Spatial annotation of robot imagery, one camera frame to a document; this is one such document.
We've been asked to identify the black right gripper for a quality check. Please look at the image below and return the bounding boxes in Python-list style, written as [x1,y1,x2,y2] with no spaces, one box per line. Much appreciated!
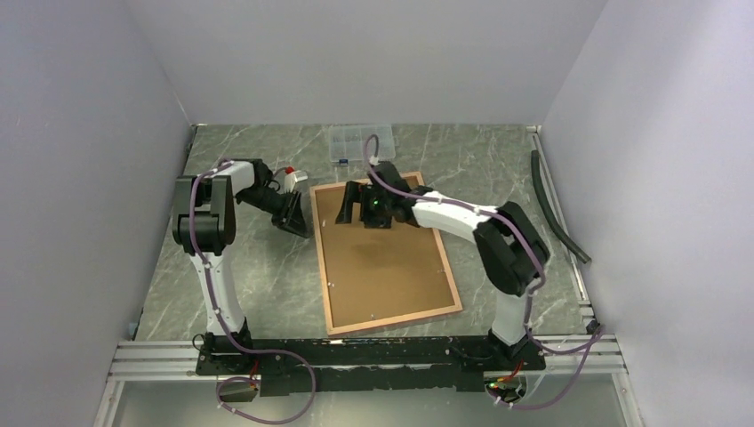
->
[335,181,392,229]

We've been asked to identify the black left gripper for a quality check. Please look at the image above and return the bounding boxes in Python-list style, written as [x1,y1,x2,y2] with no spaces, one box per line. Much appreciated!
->
[237,187,310,238]

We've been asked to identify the brown frame backing board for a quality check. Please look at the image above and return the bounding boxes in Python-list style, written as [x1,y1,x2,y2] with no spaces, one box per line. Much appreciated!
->
[315,176,458,331]

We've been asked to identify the pink wooden picture frame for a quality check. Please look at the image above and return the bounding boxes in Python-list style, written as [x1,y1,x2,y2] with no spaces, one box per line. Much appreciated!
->
[309,171,464,338]

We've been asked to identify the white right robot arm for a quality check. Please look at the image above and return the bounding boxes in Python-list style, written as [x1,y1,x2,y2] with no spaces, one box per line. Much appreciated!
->
[335,161,550,369]

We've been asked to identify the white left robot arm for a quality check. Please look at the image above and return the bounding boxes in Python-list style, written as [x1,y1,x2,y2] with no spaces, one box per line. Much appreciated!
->
[172,158,311,374]

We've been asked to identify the clear plastic compartment box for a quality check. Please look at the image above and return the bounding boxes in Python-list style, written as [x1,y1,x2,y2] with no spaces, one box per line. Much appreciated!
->
[326,124,396,165]

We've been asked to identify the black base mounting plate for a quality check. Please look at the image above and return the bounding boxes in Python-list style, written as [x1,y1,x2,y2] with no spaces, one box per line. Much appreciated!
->
[196,335,546,397]

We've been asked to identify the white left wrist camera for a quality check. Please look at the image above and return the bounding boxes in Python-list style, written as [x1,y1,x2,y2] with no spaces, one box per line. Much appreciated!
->
[282,166,309,193]

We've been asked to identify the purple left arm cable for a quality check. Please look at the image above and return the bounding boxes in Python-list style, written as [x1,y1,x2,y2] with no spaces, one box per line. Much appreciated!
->
[188,158,319,427]

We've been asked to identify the black corrugated hose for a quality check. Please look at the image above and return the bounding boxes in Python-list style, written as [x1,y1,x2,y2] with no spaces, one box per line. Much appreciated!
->
[530,149,592,264]

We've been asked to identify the aluminium rail frame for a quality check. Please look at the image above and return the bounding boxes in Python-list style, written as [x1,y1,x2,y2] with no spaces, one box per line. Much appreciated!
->
[98,127,638,426]

